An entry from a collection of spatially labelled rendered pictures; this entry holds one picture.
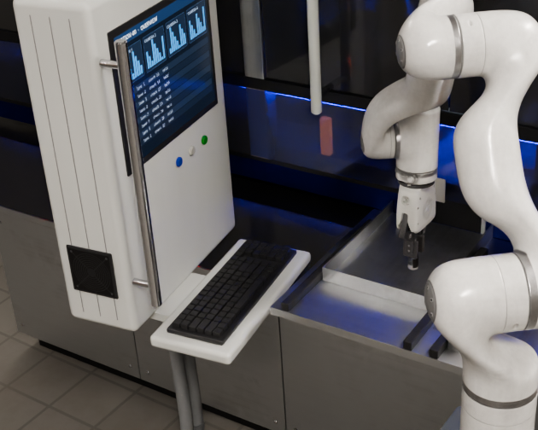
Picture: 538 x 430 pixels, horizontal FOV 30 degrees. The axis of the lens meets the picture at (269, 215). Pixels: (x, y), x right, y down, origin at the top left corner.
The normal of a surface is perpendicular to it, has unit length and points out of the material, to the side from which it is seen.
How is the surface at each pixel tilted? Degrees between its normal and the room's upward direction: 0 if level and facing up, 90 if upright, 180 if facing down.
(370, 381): 90
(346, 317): 0
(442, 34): 44
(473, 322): 85
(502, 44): 67
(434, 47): 71
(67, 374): 0
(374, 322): 0
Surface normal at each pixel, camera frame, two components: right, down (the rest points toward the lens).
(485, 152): -0.26, -0.06
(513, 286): 0.04, -0.23
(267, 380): -0.54, 0.44
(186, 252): 0.90, 0.16
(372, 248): -0.06, -0.87
